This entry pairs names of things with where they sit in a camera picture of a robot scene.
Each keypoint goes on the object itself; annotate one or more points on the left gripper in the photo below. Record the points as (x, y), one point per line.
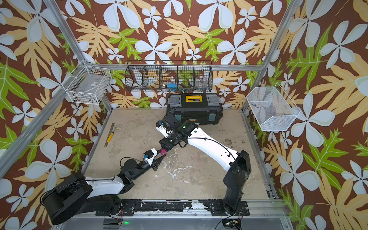
(156, 163)

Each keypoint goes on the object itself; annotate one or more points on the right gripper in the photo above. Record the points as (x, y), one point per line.
(165, 144)

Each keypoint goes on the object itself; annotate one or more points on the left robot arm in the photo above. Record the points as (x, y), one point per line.
(79, 194)

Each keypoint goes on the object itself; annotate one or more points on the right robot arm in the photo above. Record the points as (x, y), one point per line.
(236, 164)

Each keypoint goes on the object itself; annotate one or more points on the black toolbox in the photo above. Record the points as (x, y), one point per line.
(203, 109)

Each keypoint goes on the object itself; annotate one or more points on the blue object in basket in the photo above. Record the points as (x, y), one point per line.
(172, 87)

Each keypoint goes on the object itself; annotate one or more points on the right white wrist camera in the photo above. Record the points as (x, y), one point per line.
(160, 128)

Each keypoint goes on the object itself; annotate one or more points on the yellow handled metal file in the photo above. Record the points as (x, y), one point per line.
(111, 133)

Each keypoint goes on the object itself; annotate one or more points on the black wire basket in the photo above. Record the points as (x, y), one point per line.
(189, 76)

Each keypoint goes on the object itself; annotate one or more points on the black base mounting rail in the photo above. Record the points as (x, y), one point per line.
(131, 207)

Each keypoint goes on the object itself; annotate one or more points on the white wire basket left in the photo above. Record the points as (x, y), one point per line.
(87, 84)

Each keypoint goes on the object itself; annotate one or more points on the white wire basket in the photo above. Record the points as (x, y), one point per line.
(87, 84)
(273, 108)

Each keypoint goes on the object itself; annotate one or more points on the white wire basket right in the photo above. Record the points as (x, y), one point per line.
(273, 108)

